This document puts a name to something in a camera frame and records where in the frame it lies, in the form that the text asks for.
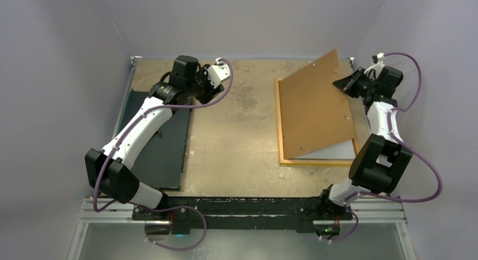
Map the black flat box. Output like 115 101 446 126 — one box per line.
131 109 191 191

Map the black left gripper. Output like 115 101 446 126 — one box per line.
185 65 223 104

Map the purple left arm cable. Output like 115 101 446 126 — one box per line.
92 58 234 252

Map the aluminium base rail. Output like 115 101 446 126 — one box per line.
79 196 406 238

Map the brown backing board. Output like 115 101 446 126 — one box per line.
279 50 358 160

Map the yellow wooden picture frame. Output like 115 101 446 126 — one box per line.
275 78 353 166

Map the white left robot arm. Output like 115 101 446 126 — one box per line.
85 55 233 220

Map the building and sky photo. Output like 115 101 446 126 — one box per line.
294 139 356 160

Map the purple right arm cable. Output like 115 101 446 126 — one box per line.
317 52 443 244

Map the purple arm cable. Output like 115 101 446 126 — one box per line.
92 58 234 252
317 52 443 244

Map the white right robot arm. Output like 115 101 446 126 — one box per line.
316 66 413 219

